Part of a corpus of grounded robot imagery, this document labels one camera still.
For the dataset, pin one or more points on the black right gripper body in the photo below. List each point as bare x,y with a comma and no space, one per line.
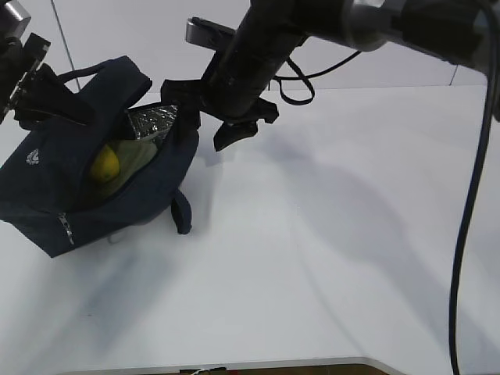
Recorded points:
231,86

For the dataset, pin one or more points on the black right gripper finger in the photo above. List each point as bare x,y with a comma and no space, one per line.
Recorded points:
185,95
229,134

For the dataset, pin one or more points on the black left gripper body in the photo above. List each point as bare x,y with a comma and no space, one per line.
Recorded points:
18,61

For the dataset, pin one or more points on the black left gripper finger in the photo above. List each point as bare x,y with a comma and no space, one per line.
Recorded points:
44,95

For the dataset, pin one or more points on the glass container green lid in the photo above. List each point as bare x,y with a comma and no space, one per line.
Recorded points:
133,155

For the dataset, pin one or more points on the navy blue lunch bag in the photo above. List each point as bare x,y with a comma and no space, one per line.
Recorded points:
66,185

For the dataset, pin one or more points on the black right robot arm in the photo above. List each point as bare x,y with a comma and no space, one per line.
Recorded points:
463,33

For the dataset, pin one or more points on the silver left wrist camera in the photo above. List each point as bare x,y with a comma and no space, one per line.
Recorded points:
14,19

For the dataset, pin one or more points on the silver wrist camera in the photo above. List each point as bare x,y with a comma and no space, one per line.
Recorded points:
14,19
207,34

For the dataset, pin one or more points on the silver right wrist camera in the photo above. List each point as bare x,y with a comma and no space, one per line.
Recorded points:
207,34

